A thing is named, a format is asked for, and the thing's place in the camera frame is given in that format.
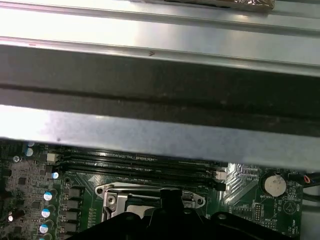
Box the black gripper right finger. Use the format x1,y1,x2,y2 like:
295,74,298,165
171,189,296,240

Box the thin black sleeved wire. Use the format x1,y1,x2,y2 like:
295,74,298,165
287,171,320,186

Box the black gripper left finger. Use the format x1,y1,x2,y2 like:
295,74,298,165
67,189,173,240

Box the green motherboard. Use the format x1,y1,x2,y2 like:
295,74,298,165
0,138,305,240

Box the black grey PC case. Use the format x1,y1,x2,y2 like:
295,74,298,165
0,42,320,240

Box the silver CPU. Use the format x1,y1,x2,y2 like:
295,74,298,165
124,199,161,215

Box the coin cell battery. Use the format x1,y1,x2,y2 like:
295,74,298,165
259,173,287,197

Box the metal wire locking lever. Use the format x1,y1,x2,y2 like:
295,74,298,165
103,188,163,195

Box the CPU socket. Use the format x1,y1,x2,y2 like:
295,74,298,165
94,183,209,226

